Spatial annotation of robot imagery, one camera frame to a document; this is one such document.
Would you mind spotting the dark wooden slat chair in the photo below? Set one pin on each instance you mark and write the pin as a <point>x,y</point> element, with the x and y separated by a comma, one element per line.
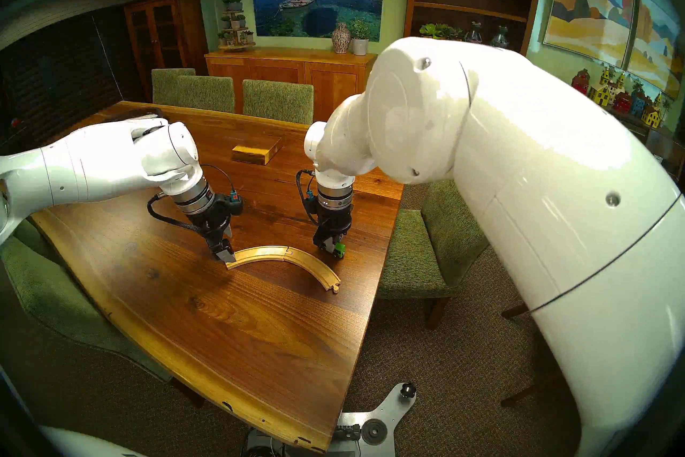
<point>530,393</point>

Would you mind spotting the dark window blinds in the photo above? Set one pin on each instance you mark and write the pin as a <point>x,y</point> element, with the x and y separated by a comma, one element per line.
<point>59,76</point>

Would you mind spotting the small wooden box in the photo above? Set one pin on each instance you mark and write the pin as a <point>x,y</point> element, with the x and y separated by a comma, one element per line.
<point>256,150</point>

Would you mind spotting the green toy train car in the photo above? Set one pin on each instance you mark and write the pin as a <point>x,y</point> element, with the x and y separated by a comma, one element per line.
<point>339,249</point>

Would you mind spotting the yellow house figurine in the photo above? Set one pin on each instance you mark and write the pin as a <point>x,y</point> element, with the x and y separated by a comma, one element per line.
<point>652,117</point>
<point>602,93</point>

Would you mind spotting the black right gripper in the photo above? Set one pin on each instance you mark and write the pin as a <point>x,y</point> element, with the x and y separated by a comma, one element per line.
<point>334,225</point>

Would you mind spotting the light wooden sideboard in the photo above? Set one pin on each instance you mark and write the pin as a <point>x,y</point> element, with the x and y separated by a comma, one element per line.
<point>267,70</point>

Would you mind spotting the dark frog figurine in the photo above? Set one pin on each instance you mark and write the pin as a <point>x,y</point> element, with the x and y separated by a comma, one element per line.
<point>473,34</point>

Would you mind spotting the yellow curved wooden track piece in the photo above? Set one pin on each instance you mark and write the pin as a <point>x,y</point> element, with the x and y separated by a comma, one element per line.
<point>317,266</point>

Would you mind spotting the white robot torso shell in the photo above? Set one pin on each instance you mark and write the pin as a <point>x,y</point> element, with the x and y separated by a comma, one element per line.
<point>80,442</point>

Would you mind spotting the red house figurine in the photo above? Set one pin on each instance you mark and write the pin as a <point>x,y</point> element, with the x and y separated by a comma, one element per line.
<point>580,82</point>
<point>622,102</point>

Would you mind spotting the pale curved wooden track piece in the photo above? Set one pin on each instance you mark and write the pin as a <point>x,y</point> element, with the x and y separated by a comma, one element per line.
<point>257,253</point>

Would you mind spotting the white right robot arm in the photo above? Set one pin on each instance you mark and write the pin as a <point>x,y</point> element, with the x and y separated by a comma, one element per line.
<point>535,167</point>

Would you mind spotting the dark glass-door wooden cabinet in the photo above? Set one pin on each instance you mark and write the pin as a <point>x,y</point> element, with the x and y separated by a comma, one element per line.
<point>160,33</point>

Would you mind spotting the potted plant in white pot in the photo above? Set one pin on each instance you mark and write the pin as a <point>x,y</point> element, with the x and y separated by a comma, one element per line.
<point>360,41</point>

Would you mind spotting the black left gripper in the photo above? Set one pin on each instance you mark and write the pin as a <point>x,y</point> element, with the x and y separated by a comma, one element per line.
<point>211,220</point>

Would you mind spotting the patterned ceramic vase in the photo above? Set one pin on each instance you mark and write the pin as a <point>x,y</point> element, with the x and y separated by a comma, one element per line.
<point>341,38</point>

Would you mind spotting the tiered stand with small plants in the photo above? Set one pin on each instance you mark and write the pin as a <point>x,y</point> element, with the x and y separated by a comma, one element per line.
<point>234,22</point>

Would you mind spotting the green upholstered dining chair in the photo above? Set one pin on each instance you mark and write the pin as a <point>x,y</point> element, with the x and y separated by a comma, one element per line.
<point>208,94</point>
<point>278,100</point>
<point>166,84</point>
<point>428,247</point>
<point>48,300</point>

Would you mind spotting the grey animal figurine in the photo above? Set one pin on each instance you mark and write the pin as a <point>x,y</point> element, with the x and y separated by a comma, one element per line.
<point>500,38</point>

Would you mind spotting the blue house figurine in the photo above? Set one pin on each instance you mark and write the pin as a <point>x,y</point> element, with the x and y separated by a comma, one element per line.
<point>638,102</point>

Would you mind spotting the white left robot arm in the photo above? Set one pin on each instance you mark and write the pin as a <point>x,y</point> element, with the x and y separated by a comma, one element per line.
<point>96,161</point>

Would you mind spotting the round blue dark-rimmed tray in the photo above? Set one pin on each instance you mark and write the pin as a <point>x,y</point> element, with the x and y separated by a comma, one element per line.
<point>136,112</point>

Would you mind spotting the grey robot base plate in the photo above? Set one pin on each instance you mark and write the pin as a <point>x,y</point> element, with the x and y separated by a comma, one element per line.
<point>374,429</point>

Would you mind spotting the wooden planter with succulents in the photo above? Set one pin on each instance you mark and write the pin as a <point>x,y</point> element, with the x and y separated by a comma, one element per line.
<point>439,31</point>

